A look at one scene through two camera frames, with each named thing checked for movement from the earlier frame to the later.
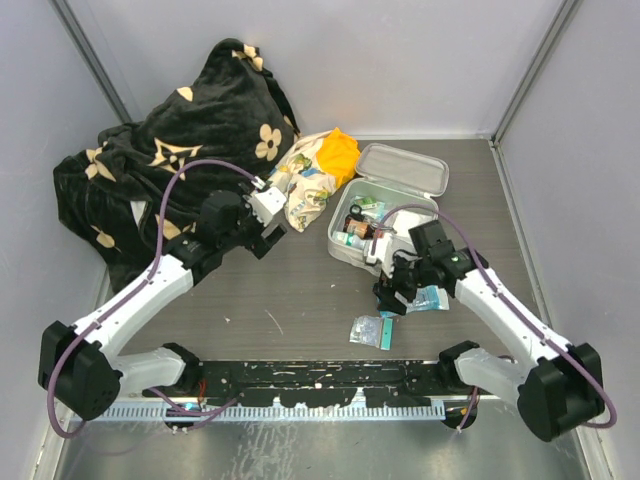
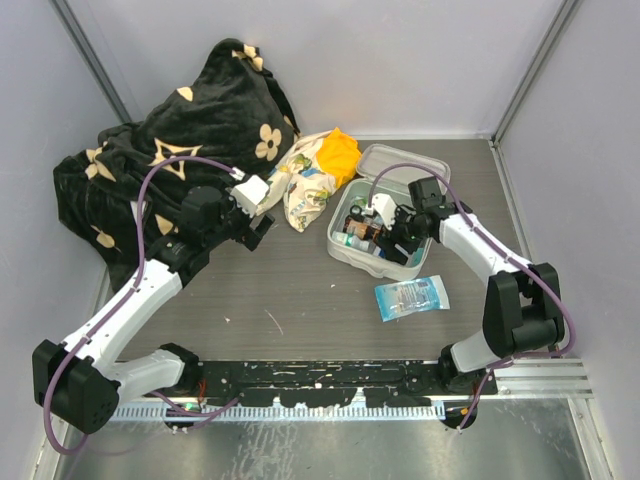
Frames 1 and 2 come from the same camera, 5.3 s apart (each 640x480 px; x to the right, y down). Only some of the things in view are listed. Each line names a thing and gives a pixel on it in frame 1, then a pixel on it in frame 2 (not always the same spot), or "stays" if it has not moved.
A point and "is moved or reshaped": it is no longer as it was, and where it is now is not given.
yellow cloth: x=338 y=155 stays
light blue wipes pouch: x=427 y=298 stays
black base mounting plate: x=318 y=383 stays
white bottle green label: x=349 y=239 stays
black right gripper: x=385 y=293 to x=387 y=242
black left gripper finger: x=269 y=237 to x=257 y=228
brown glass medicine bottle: x=359 y=228 stays
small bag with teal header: x=372 y=331 is moved or reshaped
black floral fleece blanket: x=141 y=186 stays
